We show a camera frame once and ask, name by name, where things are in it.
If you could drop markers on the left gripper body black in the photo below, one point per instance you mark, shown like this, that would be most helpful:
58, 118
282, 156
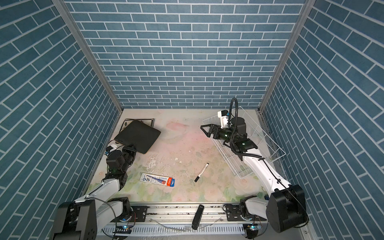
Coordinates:
128, 154

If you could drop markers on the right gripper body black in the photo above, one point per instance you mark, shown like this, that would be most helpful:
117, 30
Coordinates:
224, 134

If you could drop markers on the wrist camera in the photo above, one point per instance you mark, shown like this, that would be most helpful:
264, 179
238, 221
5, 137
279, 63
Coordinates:
223, 118
110, 149

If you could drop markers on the white wire dish rack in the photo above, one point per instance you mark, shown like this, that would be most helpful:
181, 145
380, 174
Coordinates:
268, 148

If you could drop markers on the dark plate orange rim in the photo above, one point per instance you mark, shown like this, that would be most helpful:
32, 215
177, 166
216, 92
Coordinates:
138, 134

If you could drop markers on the black white marker pen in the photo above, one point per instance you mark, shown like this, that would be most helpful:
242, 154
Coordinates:
201, 172

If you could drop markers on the dark patterned plate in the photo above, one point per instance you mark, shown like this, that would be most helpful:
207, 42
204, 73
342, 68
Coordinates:
126, 122

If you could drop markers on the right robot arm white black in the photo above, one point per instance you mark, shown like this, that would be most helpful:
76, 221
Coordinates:
286, 206

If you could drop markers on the white slotted cable duct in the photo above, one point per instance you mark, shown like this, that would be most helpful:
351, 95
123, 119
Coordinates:
156, 230

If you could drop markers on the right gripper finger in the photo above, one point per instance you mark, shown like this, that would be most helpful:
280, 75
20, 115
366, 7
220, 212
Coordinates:
207, 127
208, 131

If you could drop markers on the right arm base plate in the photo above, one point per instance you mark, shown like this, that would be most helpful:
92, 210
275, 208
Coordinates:
240, 213

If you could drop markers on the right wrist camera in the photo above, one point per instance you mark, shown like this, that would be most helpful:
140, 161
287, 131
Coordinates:
223, 118

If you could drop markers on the aluminium rail frame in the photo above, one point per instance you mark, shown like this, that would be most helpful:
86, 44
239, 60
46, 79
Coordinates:
183, 214

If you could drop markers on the black remote control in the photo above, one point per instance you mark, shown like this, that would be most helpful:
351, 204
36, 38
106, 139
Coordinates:
197, 217

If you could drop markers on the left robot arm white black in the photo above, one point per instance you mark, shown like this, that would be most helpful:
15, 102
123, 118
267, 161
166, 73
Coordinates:
82, 218

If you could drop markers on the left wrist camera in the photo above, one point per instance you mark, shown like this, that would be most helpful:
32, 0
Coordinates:
110, 149

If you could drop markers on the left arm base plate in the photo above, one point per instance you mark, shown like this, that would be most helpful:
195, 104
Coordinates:
135, 214

